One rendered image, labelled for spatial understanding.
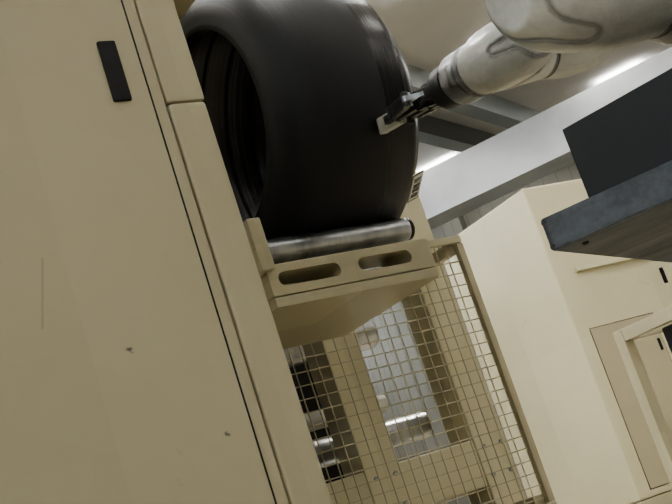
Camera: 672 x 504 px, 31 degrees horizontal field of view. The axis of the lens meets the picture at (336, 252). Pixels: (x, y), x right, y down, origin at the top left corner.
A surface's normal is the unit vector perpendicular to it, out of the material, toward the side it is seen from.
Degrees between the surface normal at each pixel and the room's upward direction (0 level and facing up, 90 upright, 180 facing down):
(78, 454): 90
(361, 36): 82
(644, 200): 90
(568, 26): 154
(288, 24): 73
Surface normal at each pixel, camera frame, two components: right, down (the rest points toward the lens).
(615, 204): -0.52, -0.04
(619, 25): 0.41, 0.68
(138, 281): 0.47, -0.36
